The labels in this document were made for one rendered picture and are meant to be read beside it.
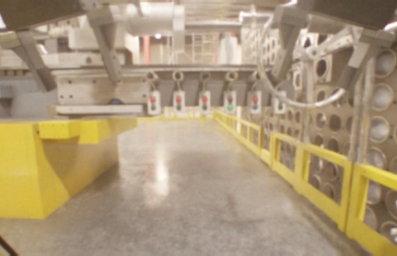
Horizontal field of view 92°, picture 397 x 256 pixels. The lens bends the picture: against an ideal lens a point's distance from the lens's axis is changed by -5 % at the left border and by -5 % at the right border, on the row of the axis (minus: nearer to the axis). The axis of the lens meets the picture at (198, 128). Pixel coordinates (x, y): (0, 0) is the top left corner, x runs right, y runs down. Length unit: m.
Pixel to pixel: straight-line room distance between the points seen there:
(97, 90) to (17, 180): 0.74
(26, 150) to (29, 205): 0.34
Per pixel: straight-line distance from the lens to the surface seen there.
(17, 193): 1.64
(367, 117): 1.21
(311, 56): 0.81
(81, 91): 1.71
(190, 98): 1.46
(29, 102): 1.99
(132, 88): 1.56
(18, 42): 0.43
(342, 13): 0.37
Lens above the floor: 0.69
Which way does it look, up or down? 7 degrees down
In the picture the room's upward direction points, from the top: straight up
